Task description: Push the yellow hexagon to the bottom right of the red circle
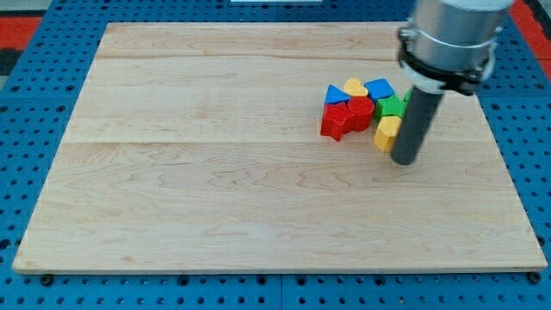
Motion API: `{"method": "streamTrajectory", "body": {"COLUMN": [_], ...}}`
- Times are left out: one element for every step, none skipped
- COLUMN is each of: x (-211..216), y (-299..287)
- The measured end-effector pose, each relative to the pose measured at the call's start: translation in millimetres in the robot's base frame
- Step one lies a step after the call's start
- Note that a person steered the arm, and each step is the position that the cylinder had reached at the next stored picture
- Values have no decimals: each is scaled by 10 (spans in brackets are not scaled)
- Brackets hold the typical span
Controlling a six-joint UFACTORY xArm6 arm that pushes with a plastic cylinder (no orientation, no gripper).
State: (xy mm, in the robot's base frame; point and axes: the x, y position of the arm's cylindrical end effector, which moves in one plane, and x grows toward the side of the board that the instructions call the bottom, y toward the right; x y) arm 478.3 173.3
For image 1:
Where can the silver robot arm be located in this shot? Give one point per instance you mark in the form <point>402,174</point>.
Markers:
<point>450,44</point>

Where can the blue triangle block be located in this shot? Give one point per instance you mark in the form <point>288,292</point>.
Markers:
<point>334,95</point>

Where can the wooden board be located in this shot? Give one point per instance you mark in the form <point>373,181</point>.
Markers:
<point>194,148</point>

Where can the blue cube block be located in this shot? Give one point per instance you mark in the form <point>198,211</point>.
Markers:
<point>379,89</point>

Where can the yellow heart block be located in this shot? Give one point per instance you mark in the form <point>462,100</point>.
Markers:
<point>354,87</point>

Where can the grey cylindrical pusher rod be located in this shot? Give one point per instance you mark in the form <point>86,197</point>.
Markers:
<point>420,111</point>

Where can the yellow hexagon block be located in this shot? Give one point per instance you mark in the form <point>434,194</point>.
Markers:
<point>387,132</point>

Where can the red circle block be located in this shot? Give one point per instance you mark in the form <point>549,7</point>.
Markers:
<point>363,109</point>

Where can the green star block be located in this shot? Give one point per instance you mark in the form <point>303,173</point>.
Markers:
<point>390,106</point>

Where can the red star block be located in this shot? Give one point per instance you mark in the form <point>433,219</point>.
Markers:
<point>337,120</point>

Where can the green block behind rod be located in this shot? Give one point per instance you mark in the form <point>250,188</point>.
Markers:
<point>407,95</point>

